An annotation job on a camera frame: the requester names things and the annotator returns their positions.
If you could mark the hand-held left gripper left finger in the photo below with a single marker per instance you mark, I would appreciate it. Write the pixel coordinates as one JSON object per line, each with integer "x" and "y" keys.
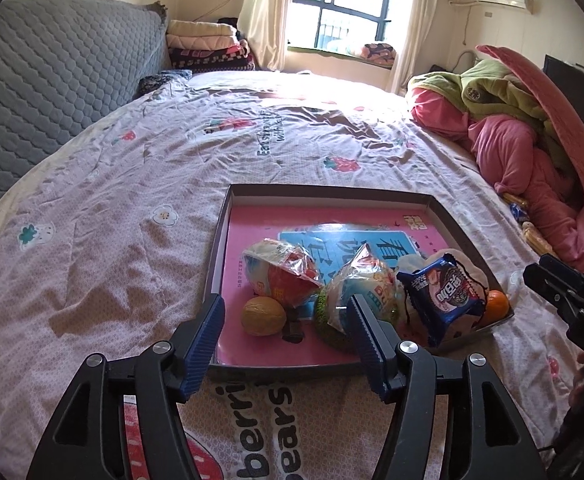
{"x": 204, "y": 340}

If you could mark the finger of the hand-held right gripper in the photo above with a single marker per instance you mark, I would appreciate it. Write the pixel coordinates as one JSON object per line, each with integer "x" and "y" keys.
{"x": 571, "y": 275}
{"x": 546, "y": 282}

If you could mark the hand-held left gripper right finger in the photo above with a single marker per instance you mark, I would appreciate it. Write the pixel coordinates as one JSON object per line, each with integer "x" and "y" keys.
{"x": 366, "y": 340}

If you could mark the small tangerine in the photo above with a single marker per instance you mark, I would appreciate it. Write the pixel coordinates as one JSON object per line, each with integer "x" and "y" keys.
{"x": 497, "y": 307}

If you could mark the blue white snack bag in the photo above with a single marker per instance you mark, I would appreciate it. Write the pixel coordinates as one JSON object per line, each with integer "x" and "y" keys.
{"x": 366, "y": 280}

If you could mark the walnut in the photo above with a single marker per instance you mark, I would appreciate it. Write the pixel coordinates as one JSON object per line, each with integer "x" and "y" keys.
{"x": 263, "y": 316}

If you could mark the dark cardboard box tray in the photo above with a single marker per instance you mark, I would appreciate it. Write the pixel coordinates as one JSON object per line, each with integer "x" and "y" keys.
{"x": 272, "y": 371}

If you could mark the blue cookie packet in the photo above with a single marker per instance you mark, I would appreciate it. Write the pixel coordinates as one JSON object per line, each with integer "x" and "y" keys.
{"x": 441, "y": 300}

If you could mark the red white snack bag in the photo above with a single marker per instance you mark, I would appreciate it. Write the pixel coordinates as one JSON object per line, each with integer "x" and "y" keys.
{"x": 277, "y": 275}

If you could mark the yellow snack packet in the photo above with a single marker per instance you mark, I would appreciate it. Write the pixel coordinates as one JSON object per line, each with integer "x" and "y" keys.
{"x": 537, "y": 239}

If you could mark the small blue snack packet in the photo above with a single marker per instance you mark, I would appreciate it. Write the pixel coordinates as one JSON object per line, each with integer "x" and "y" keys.
{"x": 519, "y": 212}

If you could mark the orange snack packet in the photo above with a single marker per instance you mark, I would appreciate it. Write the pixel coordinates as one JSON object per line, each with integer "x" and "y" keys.
{"x": 514, "y": 199}

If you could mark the pink quilt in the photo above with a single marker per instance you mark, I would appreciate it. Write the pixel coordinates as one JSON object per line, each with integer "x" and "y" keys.
{"x": 501, "y": 140}

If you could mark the strawberry print bedsheet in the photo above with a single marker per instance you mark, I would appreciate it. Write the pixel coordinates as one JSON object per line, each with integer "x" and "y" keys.
{"x": 122, "y": 185}

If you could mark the black television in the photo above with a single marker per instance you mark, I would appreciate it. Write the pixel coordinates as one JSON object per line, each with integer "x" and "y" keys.
{"x": 576, "y": 95}

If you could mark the green blanket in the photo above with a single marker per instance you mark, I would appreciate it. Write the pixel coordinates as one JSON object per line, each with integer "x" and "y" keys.
{"x": 486, "y": 90}

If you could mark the dark patterned pillow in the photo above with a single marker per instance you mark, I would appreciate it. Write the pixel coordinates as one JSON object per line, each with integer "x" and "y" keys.
{"x": 164, "y": 82}

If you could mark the patterned folded blanket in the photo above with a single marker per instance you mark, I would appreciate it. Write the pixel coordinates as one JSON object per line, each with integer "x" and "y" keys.
{"x": 377, "y": 53}

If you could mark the cream curtain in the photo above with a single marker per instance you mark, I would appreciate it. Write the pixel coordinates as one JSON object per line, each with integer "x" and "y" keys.
{"x": 416, "y": 20}
{"x": 264, "y": 15}

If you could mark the stack of folded blankets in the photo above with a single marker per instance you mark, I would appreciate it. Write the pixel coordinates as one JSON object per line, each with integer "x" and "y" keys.
{"x": 207, "y": 45}

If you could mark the grey quilted headboard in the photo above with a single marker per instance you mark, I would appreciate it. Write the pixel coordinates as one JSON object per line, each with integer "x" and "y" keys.
{"x": 47, "y": 75}

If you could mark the barred window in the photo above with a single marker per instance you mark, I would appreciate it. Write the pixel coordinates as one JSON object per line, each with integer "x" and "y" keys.
{"x": 351, "y": 0}

